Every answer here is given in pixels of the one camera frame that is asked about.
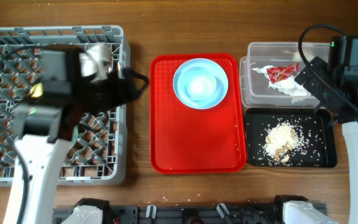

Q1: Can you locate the white napkin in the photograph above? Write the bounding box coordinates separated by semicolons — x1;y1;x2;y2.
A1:
252;65;311;97

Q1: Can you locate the red snack wrapper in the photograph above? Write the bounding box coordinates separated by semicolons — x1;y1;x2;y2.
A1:
267;63;300;84

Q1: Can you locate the yellow plastic cup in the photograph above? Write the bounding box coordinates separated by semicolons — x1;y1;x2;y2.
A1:
30;83;44;98

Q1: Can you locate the light blue plate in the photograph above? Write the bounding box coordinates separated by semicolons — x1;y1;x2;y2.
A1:
173;58;229;110

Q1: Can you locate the light blue bowl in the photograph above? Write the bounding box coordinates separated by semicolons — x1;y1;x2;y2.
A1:
180;66;217;101

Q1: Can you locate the green bowl with rice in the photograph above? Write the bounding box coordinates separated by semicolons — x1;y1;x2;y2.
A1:
69;126;79;149

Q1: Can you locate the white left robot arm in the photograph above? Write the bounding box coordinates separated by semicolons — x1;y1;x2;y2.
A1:
4;43;140;223

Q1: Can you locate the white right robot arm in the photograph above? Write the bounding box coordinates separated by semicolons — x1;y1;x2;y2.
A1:
295;35;358;223

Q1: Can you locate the grey dishwasher rack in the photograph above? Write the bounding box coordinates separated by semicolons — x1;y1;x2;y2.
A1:
0;25;131;187

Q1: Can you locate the clear plastic bin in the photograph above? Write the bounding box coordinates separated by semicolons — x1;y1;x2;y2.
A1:
239;42;319;108

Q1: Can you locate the pile of rice and scraps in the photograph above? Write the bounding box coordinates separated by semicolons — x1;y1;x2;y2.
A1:
251;116;326;167

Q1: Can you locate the black plastic tray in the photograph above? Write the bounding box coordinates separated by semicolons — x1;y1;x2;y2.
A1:
244;108;337;168

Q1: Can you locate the red plastic tray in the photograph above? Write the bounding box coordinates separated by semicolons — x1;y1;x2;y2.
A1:
149;53;247;174

